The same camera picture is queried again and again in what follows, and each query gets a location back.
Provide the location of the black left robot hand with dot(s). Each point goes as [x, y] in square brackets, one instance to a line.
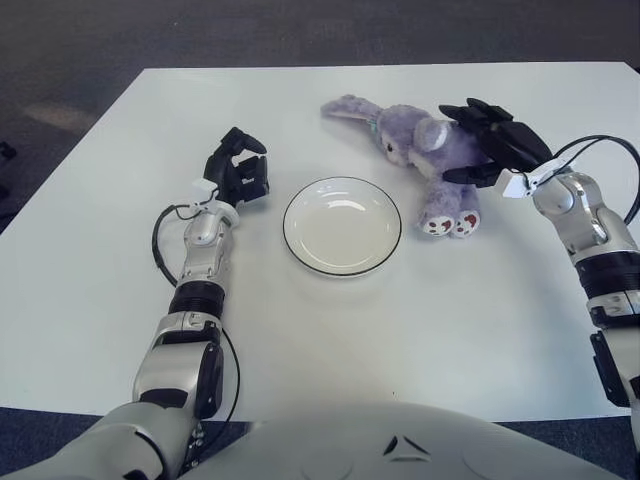
[225, 172]

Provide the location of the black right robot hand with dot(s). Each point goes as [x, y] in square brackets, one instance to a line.
[515, 140]

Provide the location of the purple plush bunny doll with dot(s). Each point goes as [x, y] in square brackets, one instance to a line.
[450, 145]

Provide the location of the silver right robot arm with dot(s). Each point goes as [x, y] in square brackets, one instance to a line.
[595, 225]

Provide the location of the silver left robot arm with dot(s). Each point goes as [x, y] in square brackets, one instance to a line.
[202, 250]

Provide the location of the white plate with black rim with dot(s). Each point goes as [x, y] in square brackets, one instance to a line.
[340, 230]

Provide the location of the grey robot torso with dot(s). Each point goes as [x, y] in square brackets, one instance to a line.
[360, 440]

